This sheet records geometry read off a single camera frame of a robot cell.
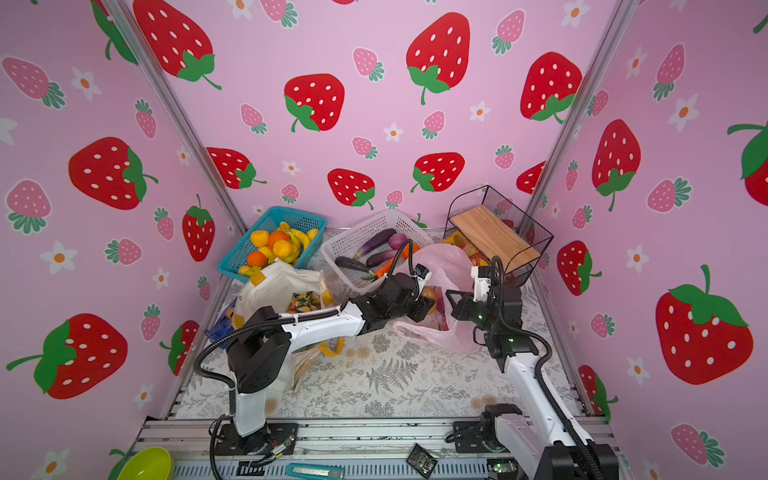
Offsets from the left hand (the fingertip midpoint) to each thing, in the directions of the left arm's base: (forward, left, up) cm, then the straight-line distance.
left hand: (431, 297), depth 85 cm
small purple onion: (+31, +10, -8) cm, 34 cm away
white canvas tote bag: (+3, +47, +1) cm, 47 cm away
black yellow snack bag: (+1, +39, -5) cm, 39 cm away
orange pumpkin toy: (+25, +7, -8) cm, 27 cm away
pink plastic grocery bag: (+7, -6, +3) cm, 10 cm away
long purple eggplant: (+32, +19, -10) cm, 39 cm away
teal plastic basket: (+39, +49, -5) cm, 63 cm away
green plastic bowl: (-39, +69, -13) cm, 81 cm away
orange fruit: (+30, +54, -5) cm, 62 cm away
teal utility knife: (-40, +29, -14) cm, 52 cm away
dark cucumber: (+21, +28, -10) cm, 36 cm away
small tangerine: (+20, +60, -7) cm, 64 cm away
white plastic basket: (+28, +29, -7) cm, 41 cm away
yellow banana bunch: (+31, +45, -7) cm, 55 cm away
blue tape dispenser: (-6, +63, -9) cm, 64 cm away
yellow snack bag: (+27, -12, -3) cm, 29 cm away
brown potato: (0, +1, +2) cm, 3 cm away
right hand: (-2, -3, +6) cm, 7 cm away
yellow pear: (+21, +50, -2) cm, 54 cm away
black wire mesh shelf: (+26, -24, +3) cm, 36 cm away
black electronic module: (-38, +4, -12) cm, 40 cm away
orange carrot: (+18, +16, -11) cm, 27 cm away
